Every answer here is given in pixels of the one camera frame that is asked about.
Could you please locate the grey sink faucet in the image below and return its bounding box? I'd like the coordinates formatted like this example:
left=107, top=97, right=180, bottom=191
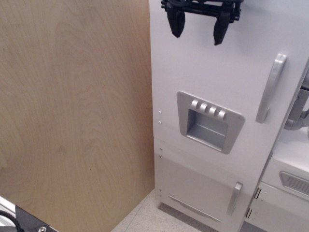
left=284, top=71, right=309, bottom=131

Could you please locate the grey oven vent panel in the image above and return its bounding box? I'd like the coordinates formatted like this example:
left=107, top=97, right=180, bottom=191
left=279, top=171, right=309, bottom=196

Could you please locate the grey fridge door handle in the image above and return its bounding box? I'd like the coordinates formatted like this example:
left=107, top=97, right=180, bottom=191
left=255, top=53, right=287, bottom=124

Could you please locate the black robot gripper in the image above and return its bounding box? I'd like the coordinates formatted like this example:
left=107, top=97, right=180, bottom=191
left=161, top=0, right=242, bottom=45

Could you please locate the grey freezer door handle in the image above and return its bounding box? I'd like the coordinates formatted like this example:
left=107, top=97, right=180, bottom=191
left=226, top=182, right=243, bottom=216

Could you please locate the brass oven door hinge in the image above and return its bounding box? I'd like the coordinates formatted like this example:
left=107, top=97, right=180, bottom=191
left=254, top=187, right=261, bottom=199

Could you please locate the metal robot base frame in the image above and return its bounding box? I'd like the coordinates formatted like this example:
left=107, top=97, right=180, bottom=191
left=0, top=196, right=58, bottom=232

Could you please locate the white lower freezer door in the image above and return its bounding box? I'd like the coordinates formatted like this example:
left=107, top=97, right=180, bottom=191
left=154, top=137, right=260, bottom=232

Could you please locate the white toy oven unit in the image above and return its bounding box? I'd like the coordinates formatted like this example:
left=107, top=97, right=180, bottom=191
left=241, top=128, right=309, bottom=232

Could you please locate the black cable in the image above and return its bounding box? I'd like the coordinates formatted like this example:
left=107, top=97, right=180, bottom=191
left=0, top=209, right=24, bottom=232

